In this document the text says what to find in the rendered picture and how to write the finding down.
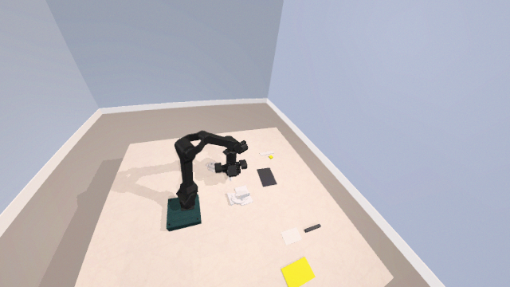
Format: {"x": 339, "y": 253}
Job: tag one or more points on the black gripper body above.
{"x": 220, "y": 168}

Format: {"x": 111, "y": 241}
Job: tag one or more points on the dark grey flat bar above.
{"x": 312, "y": 228}

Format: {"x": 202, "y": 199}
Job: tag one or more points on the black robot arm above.
{"x": 187, "y": 152}

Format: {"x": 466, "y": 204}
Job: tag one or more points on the yellow square plate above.
{"x": 297, "y": 273}

